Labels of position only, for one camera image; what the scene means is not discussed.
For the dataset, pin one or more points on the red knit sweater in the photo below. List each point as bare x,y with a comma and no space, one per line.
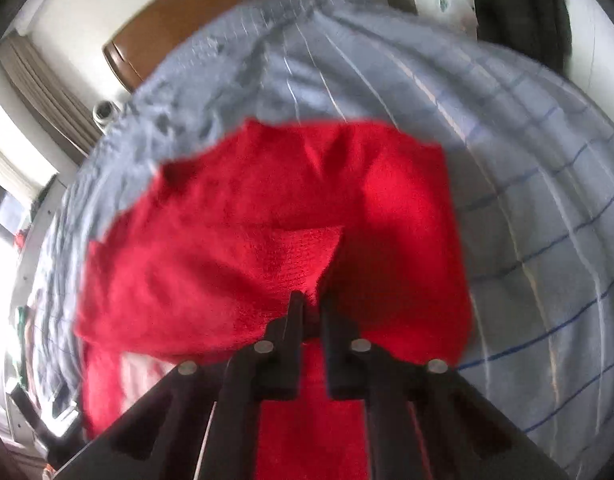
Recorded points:
237,260

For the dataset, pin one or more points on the green cloth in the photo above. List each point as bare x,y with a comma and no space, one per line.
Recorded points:
21,325

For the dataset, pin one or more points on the small white fan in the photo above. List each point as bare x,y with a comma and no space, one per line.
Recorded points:
106,112

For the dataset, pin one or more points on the brown curtain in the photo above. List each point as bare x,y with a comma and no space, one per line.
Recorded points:
52,95

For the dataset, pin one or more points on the white sheer curtain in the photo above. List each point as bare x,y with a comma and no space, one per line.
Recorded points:
12,160

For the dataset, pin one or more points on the black jacket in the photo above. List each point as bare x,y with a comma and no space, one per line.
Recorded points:
527,15

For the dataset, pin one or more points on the white plastic bag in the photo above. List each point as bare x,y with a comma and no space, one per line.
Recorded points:
449,0

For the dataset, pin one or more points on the bed with blue striped sheet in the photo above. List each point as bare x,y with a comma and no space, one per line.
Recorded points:
512,185

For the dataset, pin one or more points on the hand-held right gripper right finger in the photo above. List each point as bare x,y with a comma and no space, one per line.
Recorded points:
342,355

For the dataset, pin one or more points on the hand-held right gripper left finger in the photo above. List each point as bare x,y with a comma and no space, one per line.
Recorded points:
279,355

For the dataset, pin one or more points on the wooden headboard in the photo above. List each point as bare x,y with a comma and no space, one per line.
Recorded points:
187,15

